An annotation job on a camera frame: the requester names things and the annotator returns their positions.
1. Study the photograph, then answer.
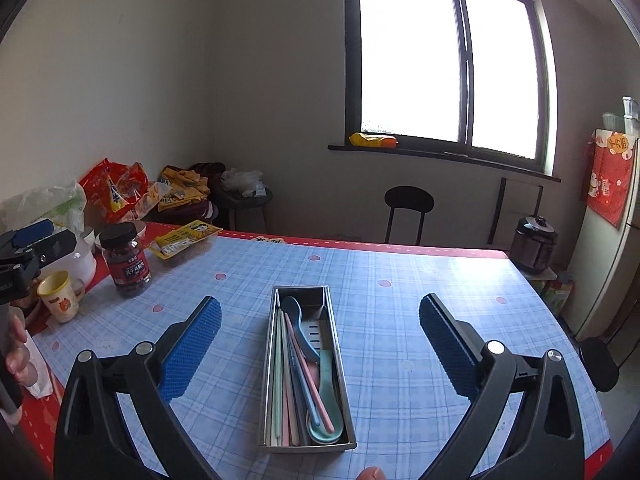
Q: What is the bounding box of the stainless steel utensil tray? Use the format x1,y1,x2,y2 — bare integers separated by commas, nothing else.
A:
257,285,357,453

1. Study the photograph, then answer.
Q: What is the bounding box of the small white plastic bag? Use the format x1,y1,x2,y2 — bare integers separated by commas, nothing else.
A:
220,169,264,198

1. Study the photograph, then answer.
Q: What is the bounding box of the dark framed window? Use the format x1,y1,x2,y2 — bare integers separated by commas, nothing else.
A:
345,0,558,176

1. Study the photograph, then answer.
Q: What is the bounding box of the black metal frame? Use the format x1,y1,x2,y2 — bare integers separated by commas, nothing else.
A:
487,176,544,246

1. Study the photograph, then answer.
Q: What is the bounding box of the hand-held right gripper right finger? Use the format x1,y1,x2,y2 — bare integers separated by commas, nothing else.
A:
419,292,586,480

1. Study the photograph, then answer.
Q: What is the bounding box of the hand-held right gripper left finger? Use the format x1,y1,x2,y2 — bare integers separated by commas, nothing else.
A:
54,295,223,480

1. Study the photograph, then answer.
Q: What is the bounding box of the large white plastic bag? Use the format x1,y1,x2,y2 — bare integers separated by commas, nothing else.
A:
0,182,88,241

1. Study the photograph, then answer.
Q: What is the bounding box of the yellow snack tray packet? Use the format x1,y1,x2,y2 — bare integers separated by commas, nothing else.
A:
150,220,223,261

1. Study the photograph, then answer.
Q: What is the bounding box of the blue chopstick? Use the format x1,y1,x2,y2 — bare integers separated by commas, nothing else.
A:
290,350,322,428

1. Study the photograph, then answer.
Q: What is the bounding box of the electric pressure cooker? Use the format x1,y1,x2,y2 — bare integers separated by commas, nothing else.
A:
510,216,559,275

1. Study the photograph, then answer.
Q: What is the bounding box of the cardboard box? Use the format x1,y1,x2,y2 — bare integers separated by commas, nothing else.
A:
542,270,576,317

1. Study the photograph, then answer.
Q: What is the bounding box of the cream mug with orange print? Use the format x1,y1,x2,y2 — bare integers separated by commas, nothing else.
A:
37,270,87,324

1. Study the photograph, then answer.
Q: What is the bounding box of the white refrigerator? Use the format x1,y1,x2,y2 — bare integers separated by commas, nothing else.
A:
567,132,640,341

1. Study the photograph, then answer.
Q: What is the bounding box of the black round chair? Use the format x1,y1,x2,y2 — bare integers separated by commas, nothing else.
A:
384,186,435,246
580,337,621,393

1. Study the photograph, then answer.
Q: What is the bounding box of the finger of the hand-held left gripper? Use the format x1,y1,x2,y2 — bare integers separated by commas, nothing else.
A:
0,219,55,256
22,230,76,266

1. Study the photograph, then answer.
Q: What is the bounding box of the teal spoon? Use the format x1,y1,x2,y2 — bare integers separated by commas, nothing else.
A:
306,350,347,446

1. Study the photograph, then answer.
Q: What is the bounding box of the white plastic pot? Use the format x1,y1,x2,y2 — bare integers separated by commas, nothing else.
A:
75,227,97,286

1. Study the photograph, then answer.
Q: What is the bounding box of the red snack bag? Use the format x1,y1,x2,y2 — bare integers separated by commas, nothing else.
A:
79,158,151,223

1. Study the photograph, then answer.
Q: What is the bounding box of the person's left hand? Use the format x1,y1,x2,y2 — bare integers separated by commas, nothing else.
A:
4,312,32,388

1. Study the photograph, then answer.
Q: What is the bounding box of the blue spoon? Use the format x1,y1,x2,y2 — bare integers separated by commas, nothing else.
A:
281,296,321,365

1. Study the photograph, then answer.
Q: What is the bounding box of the black lidded snack jar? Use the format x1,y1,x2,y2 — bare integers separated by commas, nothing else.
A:
95,222,152,297

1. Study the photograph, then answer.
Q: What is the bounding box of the dark window sill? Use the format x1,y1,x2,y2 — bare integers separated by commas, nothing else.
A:
327,144,562,183

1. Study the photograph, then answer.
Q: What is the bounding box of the green chopstick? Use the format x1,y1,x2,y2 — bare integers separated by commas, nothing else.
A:
273,309,280,447
278,309,284,447

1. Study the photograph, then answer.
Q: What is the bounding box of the red printed cloth cover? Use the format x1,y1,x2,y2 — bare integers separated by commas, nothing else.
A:
585,130,638,228

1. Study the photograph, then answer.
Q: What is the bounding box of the dark round side stool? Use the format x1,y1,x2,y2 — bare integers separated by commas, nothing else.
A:
216,187,273,233

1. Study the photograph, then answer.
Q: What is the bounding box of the pink chopstick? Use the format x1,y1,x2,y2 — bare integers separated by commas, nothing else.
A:
284,311,336,435

